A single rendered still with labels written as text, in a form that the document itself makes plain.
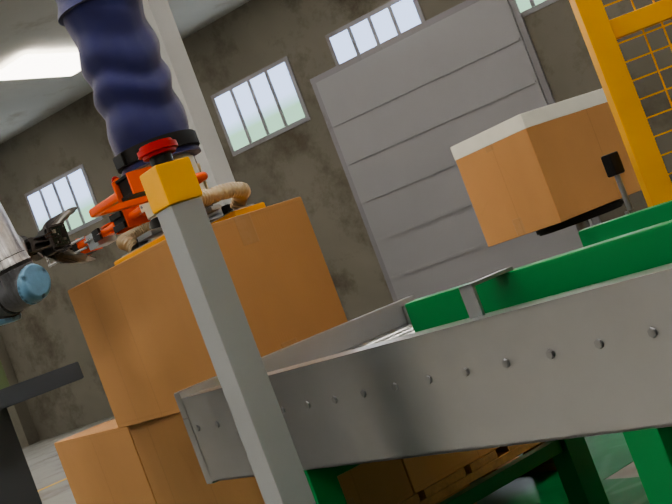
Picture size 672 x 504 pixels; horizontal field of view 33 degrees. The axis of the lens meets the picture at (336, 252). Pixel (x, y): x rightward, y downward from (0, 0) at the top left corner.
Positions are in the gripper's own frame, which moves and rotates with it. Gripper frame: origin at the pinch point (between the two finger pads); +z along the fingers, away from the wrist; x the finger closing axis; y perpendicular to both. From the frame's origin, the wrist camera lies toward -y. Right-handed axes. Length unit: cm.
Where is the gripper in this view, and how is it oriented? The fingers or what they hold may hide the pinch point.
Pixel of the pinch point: (85, 233)
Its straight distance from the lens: 316.3
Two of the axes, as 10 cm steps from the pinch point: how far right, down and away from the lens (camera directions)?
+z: 7.4, -2.5, 6.2
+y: 5.8, -2.4, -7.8
